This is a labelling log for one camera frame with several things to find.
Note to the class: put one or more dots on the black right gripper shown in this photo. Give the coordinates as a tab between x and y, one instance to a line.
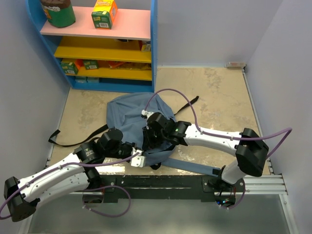
148	144

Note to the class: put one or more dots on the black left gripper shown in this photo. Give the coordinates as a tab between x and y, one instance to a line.
131	145

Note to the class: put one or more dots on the blue student backpack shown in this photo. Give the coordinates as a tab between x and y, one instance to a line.
124	113

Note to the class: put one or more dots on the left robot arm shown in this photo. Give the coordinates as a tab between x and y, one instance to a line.
76	172

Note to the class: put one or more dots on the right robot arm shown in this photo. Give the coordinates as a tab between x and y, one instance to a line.
250	152

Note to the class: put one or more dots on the light blue tissue pack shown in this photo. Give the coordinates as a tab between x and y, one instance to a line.
80	79

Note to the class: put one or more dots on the blue shelf unit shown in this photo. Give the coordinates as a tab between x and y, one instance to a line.
133	38

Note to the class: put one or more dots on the small green box on shelf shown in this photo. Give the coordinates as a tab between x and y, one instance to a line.
90	64

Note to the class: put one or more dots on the yellow green carton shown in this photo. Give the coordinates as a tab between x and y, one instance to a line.
104	14

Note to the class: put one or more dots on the green brown canister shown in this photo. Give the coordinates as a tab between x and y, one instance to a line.
59	13

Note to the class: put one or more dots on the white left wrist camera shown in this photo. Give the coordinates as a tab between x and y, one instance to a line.
138	159

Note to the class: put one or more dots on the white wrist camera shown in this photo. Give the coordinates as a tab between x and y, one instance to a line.
138	159
146	114

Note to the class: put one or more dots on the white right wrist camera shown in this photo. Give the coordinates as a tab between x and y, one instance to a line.
146	114

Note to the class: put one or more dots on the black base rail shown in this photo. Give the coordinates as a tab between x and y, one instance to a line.
189	187

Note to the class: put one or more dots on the white wall label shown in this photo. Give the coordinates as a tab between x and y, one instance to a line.
235	65

